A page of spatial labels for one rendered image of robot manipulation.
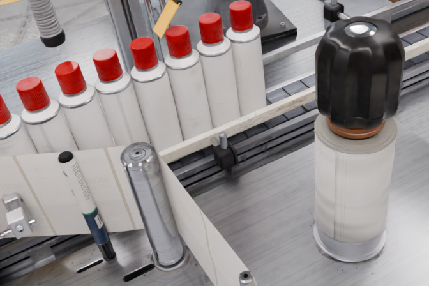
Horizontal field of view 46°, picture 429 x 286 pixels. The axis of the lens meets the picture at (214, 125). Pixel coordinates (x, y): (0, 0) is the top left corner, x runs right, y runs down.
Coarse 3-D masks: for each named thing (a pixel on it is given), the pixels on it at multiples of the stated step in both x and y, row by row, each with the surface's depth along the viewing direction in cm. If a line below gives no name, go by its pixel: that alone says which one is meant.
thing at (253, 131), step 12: (408, 36) 98; (420, 36) 97; (408, 60) 92; (420, 60) 92; (288, 84) 91; (300, 84) 91; (312, 84) 90; (276, 96) 89; (288, 96) 89; (300, 108) 86; (312, 108) 85; (276, 120) 84; (288, 120) 84; (240, 132) 83; (252, 132) 83; (192, 156) 80; (204, 156) 81; (0, 240) 72; (12, 240) 73
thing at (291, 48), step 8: (408, 0) 92; (416, 0) 93; (424, 0) 94; (384, 8) 91; (392, 8) 91; (400, 8) 92; (368, 16) 90; (376, 16) 90; (384, 16) 91; (320, 32) 88; (304, 40) 87; (312, 40) 87; (280, 48) 86; (288, 48) 85; (296, 48) 86; (304, 48) 87; (264, 56) 84; (272, 56) 85; (280, 56) 85; (264, 64) 85
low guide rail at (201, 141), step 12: (408, 48) 89; (420, 48) 89; (300, 96) 83; (312, 96) 84; (264, 108) 81; (276, 108) 81; (288, 108) 83; (240, 120) 80; (252, 120) 80; (264, 120) 82; (216, 132) 79; (228, 132) 80; (180, 144) 77; (192, 144) 78; (204, 144) 79; (168, 156) 77; (180, 156) 78
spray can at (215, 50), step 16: (208, 16) 72; (208, 32) 71; (208, 48) 73; (224, 48) 73; (208, 64) 74; (224, 64) 74; (208, 80) 76; (224, 80) 75; (208, 96) 78; (224, 96) 77; (224, 112) 79
